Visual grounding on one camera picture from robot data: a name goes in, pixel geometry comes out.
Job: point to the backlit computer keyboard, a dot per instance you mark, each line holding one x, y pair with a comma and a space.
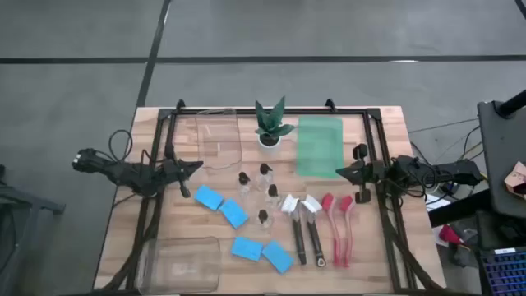
507, 273

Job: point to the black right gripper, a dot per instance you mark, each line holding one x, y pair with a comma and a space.
372, 172

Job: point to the clear plastic bin rounded corners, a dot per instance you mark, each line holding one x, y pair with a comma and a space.
181, 267

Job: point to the clear soap dispenser black pump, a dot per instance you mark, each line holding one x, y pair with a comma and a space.
265, 168
272, 190
263, 214
244, 178

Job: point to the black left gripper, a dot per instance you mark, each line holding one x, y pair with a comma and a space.
170, 169

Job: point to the blue sponge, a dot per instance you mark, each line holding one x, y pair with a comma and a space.
278, 257
234, 214
246, 248
209, 197

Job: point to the small red bag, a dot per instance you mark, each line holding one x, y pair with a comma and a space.
448, 235

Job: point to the green plant in white pot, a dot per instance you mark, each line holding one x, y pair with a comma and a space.
269, 123

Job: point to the grey metal stand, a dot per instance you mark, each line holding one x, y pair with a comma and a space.
24, 201

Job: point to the red dish brush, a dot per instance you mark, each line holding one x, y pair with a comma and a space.
346, 203
327, 202

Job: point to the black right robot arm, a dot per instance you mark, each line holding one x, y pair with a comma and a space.
452, 170

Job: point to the green translucent plastic bin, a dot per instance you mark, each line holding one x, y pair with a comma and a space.
320, 148

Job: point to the brown cardboard box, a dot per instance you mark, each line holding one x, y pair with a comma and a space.
518, 177

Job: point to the black metal table frame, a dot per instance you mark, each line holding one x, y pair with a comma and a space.
267, 111

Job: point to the black equipment stand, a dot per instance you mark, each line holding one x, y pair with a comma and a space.
499, 164

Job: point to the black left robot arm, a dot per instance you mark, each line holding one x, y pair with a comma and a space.
123, 170

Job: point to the white paper sheet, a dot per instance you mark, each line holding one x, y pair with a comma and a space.
435, 202

